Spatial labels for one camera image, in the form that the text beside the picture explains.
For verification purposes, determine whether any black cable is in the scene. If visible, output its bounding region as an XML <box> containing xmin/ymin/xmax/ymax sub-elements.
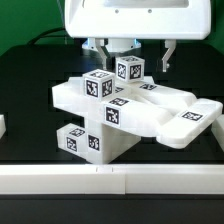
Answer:
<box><xmin>26</xmin><ymin>28</ymin><xmax>68</xmax><ymax>46</ymax></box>

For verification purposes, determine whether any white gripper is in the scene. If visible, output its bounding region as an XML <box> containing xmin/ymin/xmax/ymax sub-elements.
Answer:
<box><xmin>65</xmin><ymin>0</ymin><xmax>211</xmax><ymax>72</ymax></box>

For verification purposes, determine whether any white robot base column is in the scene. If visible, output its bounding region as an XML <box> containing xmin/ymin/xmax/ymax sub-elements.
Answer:
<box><xmin>82</xmin><ymin>38</ymin><xmax>141</xmax><ymax>53</ymax></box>

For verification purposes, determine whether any white chair back frame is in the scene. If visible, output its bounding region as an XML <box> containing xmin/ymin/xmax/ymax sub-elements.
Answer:
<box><xmin>52</xmin><ymin>77</ymin><xmax>223</xmax><ymax>149</ymax></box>

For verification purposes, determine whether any white front rail bar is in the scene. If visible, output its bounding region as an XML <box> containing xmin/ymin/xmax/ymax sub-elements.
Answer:
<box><xmin>0</xmin><ymin>164</ymin><xmax>224</xmax><ymax>194</ymax></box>

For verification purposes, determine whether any white block right edge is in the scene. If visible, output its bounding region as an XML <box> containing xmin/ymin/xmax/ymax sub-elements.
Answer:
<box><xmin>212</xmin><ymin>115</ymin><xmax>224</xmax><ymax>151</ymax></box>

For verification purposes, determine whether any white tagged cube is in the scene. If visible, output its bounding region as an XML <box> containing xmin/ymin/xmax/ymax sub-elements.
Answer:
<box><xmin>83</xmin><ymin>69</ymin><xmax>115</xmax><ymax>100</ymax></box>
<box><xmin>115</xmin><ymin>55</ymin><xmax>145</xmax><ymax>83</ymax></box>

